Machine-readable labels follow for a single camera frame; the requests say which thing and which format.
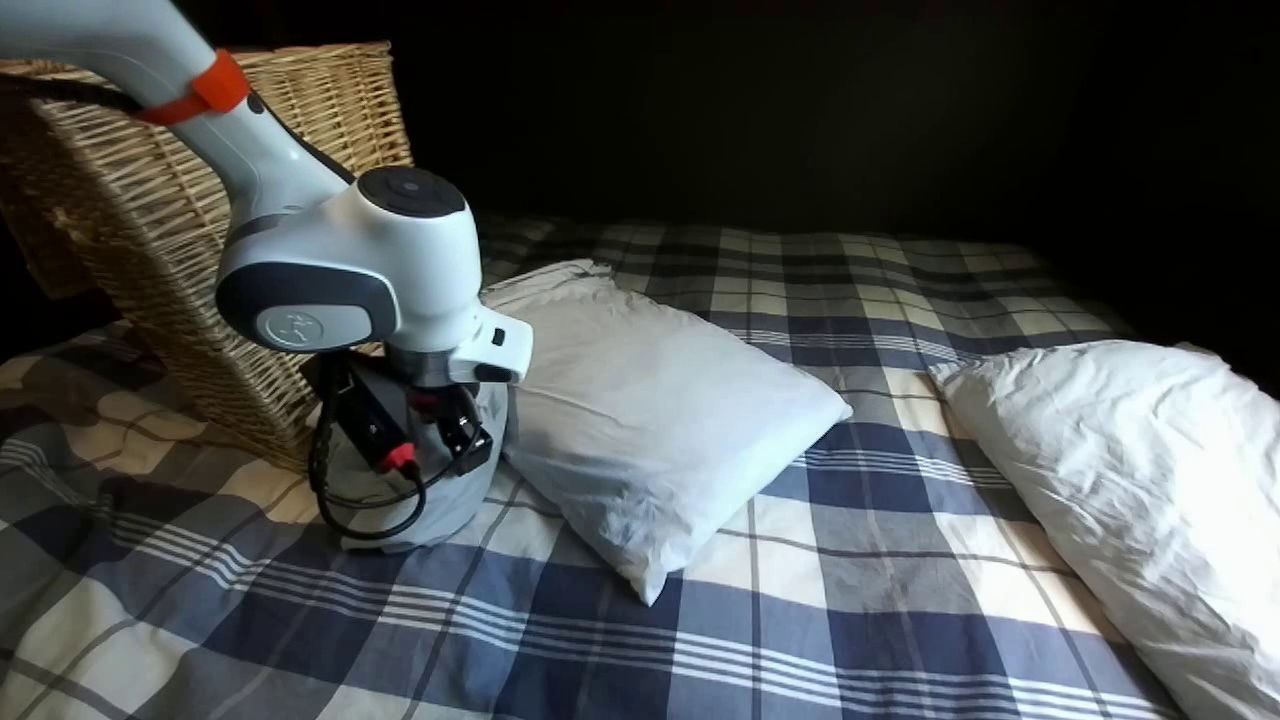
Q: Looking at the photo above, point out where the blue plaid bed blanket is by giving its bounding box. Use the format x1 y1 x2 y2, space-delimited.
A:
0 214 1193 720

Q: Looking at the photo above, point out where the grey cloth garment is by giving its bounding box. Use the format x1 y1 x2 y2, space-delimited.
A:
315 377 521 550

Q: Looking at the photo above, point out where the large white pillow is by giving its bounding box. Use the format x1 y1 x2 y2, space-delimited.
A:
928 336 1280 720

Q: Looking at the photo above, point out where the brown wicker basket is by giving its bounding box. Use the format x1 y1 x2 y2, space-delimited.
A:
0 36 416 470

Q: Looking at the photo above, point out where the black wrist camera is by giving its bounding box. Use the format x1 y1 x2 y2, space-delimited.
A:
303 348 428 478

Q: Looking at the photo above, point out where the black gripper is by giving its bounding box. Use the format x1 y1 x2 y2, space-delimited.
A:
403 353 500 478

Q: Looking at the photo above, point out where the small white pillow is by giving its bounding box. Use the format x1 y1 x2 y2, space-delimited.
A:
479 255 858 611

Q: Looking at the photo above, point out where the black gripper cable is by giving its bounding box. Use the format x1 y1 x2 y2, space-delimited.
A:
303 403 438 542

